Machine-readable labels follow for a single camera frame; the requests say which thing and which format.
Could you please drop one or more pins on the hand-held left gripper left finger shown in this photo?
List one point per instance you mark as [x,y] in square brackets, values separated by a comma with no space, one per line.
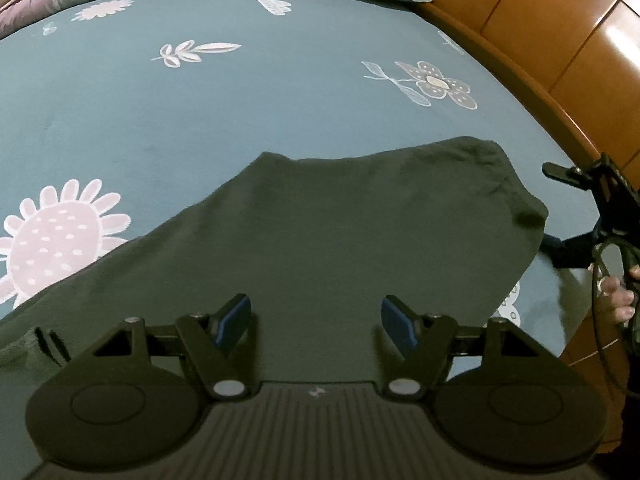
[232,320]

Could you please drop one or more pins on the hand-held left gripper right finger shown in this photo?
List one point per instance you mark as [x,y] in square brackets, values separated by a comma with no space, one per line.
[397,325]

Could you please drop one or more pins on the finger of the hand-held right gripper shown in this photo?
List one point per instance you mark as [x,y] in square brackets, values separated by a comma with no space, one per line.
[575,252]
[565,174]

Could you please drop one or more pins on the dark green pants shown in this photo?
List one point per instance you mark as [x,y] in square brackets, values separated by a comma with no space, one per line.
[325,220]

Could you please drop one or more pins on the person's right hand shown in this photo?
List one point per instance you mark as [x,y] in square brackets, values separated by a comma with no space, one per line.
[622,305]

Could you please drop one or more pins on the wooden bed headboard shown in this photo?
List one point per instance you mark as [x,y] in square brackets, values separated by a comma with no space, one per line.
[550,25]

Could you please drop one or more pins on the blue floral bed sheet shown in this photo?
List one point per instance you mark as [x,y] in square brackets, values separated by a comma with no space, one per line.
[175,105]

